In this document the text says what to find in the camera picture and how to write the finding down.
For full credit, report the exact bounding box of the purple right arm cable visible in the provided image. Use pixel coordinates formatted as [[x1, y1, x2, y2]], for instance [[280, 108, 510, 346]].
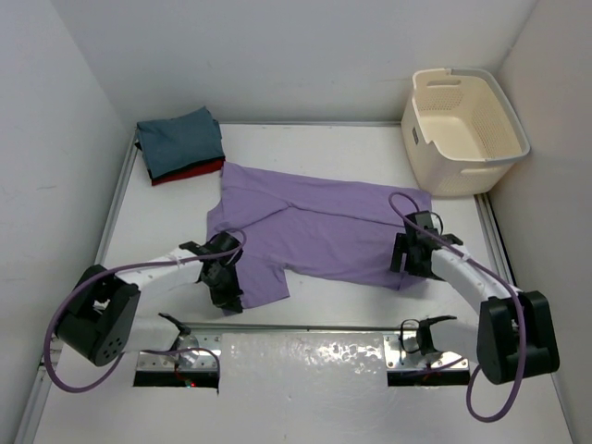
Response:
[[387, 191, 528, 424]]

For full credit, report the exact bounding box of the black t shirt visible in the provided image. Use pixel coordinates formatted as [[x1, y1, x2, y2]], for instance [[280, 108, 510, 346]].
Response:
[[133, 138, 223, 182]]

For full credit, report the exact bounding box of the teal t shirt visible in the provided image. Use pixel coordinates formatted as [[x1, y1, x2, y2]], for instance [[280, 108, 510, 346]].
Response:
[[136, 107, 226, 179]]

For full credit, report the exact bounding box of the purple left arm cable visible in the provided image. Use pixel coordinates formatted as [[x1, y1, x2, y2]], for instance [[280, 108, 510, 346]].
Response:
[[43, 228, 248, 394]]

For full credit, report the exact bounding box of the cream plastic laundry basket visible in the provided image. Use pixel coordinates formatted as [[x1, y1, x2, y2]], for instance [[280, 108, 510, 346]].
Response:
[[401, 68, 531, 197]]

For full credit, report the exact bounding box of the red t shirt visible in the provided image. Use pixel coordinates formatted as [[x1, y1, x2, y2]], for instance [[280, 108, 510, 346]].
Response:
[[151, 159, 224, 186]]

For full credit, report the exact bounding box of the lavender t shirt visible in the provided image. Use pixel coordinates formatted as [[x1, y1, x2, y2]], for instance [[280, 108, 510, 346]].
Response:
[[206, 163, 432, 309]]

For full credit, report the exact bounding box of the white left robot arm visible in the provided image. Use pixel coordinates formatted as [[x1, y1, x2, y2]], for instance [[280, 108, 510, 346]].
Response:
[[43, 231, 246, 367]]

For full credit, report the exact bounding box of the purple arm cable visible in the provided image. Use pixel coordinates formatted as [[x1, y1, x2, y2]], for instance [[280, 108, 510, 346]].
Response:
[[43, 228, 248, 394], [387, 191, 528, 424]]

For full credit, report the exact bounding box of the white front cover panel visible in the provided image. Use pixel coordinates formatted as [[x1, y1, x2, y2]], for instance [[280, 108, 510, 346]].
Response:
[[35, 333, 571, 443]]

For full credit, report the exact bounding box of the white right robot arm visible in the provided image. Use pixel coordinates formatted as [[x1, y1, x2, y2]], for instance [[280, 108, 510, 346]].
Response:
[[391, 211, 561, 385]]

